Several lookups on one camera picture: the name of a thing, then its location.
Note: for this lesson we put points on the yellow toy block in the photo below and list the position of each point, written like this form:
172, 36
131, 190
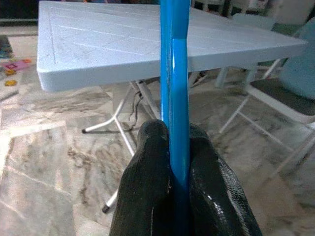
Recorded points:
9, 72
10, 83

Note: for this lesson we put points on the blue plastic hanger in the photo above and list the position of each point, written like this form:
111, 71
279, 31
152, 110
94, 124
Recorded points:
178, 98

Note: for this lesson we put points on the black television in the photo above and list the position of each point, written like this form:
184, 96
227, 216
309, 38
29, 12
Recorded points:
14, 8

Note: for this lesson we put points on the white plastic folding table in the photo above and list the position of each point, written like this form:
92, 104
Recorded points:
110, 44

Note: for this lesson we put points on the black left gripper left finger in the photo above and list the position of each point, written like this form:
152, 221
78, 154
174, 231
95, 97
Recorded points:
145, 191

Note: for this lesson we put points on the pink toy board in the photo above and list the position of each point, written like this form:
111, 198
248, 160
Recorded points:
14, 65

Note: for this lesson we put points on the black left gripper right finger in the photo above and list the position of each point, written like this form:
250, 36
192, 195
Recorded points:
214, 196

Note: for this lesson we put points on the light blue cushion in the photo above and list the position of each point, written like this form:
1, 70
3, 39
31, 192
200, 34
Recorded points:
300, 68

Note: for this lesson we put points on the grey folding chair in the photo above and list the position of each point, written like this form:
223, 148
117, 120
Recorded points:
283, 98

